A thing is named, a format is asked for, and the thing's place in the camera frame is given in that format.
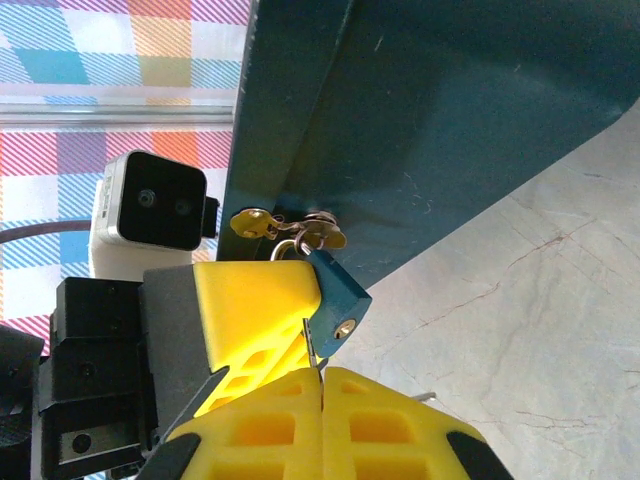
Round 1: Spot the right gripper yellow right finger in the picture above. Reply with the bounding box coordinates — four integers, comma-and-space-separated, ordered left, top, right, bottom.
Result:
322, 367, 516, 480

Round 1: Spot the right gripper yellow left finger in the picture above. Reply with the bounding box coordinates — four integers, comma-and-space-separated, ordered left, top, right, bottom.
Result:
142, 368, 325, 480

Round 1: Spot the silver key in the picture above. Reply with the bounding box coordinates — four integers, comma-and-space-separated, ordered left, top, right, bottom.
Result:
302, 317, 326, 411

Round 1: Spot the blue padlock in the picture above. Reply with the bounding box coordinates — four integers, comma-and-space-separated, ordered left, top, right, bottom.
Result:
272, 238, 374, 360

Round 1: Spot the blue starry night tin box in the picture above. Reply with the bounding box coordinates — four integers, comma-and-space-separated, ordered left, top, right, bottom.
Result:
217, 0, 640, 279

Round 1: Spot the brass spare key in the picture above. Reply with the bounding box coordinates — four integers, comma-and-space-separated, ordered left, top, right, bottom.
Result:
229, 208, 284, 240
299, 212, 347, 251

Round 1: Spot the metal key ring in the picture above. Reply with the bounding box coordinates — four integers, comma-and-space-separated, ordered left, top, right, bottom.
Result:
293, 228, 327, 254

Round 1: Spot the white and black camera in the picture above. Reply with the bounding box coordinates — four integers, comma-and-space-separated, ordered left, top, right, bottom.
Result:
88, 149, 222, 279

